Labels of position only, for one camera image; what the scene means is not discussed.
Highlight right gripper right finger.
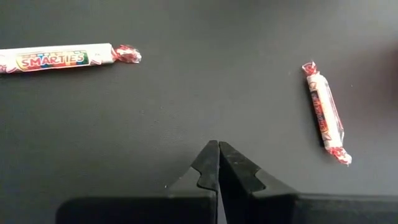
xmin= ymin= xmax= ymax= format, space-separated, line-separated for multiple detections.
xmin=219 ymin=142 xmax=398 ymax=224

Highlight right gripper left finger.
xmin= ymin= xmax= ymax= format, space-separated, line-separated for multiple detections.
xmin=55 ymin=140 xmax=220 ymax=224

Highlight Smarties candy roll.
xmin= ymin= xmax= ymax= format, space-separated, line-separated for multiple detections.
xmin=0 ymin=42 xmax=142 ymax=75
xmin=300 ymin=60 xmax=353 ymax=166

